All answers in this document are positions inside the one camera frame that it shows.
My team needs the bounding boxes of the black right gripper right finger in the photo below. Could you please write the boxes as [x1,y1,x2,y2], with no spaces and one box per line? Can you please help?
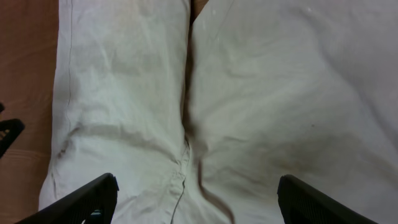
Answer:
[277,174,376,224]

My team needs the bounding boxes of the beige khaki shorts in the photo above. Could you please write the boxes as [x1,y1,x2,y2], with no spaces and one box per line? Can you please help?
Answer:
[39,0,397,223]

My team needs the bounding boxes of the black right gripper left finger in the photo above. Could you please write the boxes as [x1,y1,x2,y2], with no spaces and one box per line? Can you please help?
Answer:
[17,173,119,224]

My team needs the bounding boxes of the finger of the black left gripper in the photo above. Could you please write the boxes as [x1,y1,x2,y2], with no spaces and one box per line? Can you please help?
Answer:
[0,119,25,157]

